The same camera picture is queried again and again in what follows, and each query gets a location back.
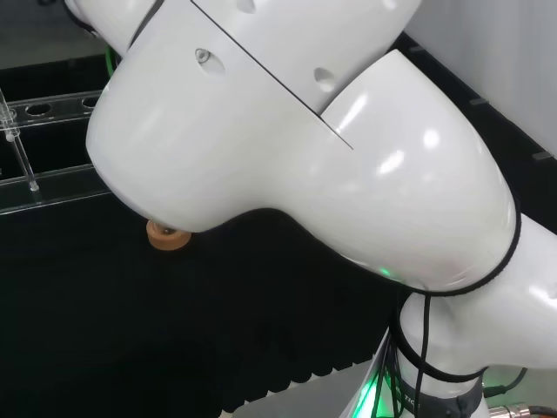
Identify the cork ring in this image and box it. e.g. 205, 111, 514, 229
146, 219, 192, 253

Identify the grey metal base plate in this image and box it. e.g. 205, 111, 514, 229
224, 347, 393, 418

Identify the clear acrylic funnel stand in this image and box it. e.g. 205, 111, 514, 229
0, 89, 112, 217

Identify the thin black cable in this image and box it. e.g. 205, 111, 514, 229
391, 290, 434, 418

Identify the black bench cloth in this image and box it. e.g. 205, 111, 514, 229
0, 30, 557, 415

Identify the green cable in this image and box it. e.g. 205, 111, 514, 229
103, 45, 121, 86

